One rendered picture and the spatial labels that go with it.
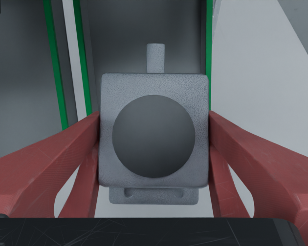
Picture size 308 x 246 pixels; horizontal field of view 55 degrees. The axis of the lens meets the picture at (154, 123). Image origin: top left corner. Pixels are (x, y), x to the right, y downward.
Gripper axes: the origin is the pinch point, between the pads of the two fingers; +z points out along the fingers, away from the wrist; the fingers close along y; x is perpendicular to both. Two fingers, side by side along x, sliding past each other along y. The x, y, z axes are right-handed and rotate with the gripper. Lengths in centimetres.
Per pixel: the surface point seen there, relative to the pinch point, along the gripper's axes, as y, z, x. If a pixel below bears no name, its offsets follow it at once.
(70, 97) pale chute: 8.9, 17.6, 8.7
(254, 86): -18.4, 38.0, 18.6
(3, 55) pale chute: 16.1, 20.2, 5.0
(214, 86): -11.2, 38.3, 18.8
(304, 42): -64, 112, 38
